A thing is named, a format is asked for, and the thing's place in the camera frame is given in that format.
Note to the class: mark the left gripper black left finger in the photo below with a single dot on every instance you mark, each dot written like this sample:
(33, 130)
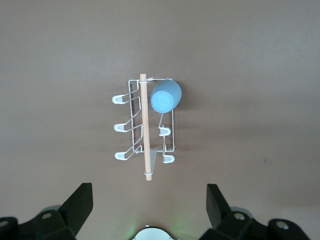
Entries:
(50, 227)

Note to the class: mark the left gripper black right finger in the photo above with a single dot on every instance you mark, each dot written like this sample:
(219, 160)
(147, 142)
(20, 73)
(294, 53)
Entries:
(240, 227)

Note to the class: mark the blue plastic cup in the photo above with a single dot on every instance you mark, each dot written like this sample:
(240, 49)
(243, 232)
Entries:
(165, 97)

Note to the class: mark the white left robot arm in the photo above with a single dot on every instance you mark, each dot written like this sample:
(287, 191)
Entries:
(152, 235)

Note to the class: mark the brown table cover sheet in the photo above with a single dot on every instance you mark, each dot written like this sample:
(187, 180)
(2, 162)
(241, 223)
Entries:
(50, 75)

